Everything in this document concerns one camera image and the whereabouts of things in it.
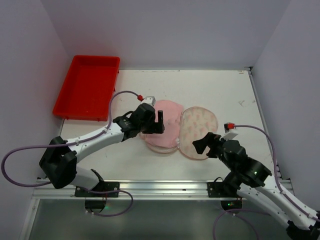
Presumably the pink bra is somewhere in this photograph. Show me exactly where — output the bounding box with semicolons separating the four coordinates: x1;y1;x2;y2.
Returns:
143;100;184;149

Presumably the peach floral mesh laundry bag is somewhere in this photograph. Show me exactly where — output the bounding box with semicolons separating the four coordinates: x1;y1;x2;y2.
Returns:
139;106;218;161

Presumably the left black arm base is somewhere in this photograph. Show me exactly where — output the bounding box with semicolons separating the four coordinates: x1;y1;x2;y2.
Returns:
74;181;120;215

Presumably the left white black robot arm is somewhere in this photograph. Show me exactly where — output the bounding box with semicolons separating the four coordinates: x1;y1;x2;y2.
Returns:
39;103;165;194

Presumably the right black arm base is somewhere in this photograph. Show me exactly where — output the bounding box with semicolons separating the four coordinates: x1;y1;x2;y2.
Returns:
206;177;243;211

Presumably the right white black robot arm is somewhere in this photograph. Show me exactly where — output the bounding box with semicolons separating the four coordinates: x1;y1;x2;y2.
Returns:
192;132;320;240

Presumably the red plastic tray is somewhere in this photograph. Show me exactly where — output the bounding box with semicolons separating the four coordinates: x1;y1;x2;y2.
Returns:
52;55;120;122

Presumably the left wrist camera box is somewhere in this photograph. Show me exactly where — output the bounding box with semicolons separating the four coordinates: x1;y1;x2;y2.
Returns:
141;96;156;106

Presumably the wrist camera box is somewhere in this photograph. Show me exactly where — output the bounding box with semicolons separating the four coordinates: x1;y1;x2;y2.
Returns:
221;122;238;141
141;96;156;106

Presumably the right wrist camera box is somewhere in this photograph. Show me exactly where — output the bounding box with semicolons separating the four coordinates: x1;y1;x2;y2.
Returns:
221;122;238;141

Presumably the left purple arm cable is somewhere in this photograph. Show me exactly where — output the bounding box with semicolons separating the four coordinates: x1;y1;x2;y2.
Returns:
1;91;142;187

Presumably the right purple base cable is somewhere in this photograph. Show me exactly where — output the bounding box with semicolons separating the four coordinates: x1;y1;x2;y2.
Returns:
212;208;276;240

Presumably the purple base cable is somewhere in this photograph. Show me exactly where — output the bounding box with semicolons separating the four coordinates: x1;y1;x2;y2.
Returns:
212;208;276;240
88;188;135;217

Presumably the aluminium mounting rail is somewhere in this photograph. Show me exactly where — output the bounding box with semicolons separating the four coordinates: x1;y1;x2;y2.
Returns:
31;180;236;201

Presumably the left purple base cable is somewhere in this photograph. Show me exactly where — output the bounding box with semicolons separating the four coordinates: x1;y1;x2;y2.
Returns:
88;188;135;217

